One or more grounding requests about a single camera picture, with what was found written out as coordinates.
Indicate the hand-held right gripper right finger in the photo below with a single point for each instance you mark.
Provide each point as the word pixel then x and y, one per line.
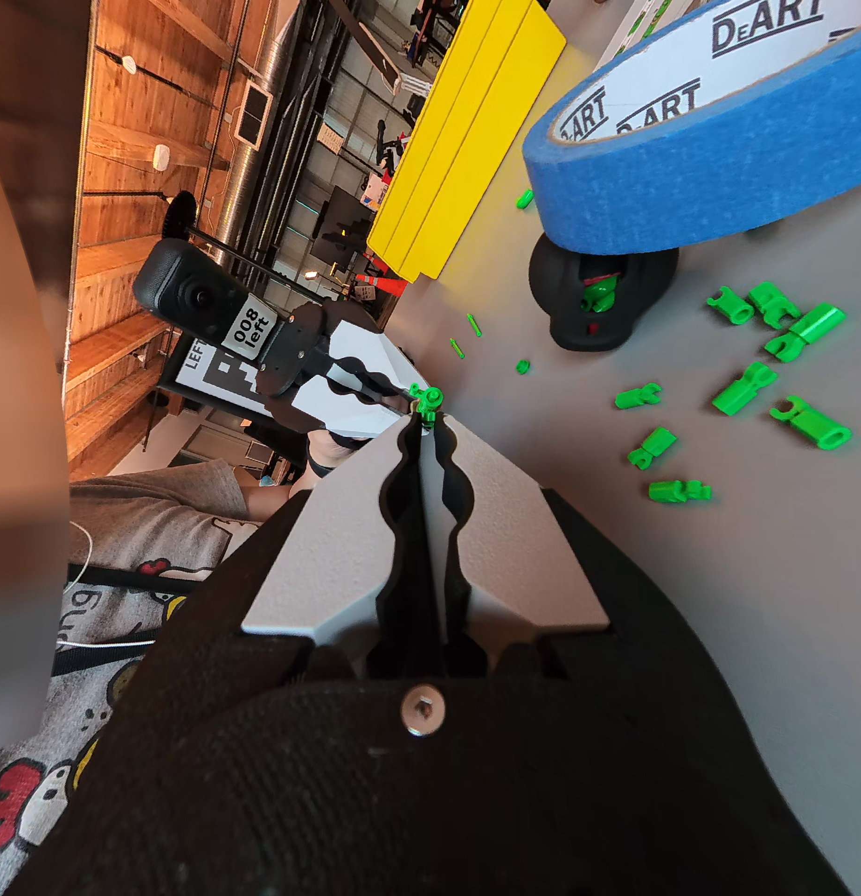
pixel 521 560

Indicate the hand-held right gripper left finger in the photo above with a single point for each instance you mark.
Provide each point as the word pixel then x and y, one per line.
pixel 318 560

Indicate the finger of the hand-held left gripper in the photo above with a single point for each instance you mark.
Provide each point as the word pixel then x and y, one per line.
pixel 374 346
pixel 346 416

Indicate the green lego vine assembly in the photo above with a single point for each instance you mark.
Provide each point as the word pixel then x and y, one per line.
pixel 425 402

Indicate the person's left forearm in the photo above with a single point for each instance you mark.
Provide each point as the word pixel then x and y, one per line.
pixel 269 500

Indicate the green lego leaf piece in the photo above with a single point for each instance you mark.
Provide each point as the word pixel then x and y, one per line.
pixel 598 290

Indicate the scattered green lego pieces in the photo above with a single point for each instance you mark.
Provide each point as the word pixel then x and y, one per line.
pixel 815 325

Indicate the lego instruction booklet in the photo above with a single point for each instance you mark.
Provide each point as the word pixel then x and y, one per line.
pixel 616 49

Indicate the person's left hand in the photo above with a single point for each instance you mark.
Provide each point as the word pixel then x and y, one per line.
pixel 332 451

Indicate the orange traffic cone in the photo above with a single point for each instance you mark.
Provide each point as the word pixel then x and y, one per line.
pixel 388 285

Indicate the black monitor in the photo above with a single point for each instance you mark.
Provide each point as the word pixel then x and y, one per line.
pixel 339 224

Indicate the black round fan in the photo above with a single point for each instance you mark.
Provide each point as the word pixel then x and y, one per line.
pixel 180 213

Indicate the black round holder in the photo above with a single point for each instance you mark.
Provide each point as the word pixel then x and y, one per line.
pixel 556 273

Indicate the yellow box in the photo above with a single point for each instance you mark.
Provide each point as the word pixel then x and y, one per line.
pixel 458 140

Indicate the blue masking tape roll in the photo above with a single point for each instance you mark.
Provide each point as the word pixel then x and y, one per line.
pixel 682 196

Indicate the silver ventilation duct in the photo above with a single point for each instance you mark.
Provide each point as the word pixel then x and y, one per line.
pixel 276 63

